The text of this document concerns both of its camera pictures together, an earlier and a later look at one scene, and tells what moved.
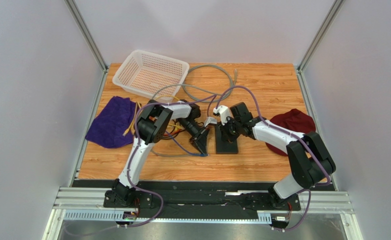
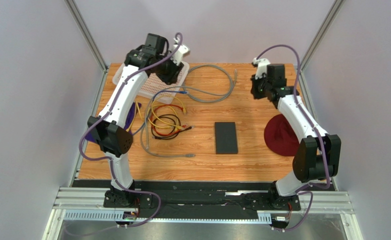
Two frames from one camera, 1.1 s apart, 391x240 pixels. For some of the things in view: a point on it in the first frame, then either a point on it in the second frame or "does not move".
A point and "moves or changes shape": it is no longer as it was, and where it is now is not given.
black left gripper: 198,136 → 168,74
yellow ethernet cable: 135,111 does not move
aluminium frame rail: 69,198 does not move
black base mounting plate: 143,198 does not move
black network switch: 223,147 does not move
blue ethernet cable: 184,150 moves or changes shape
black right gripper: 225,130 → 257,88
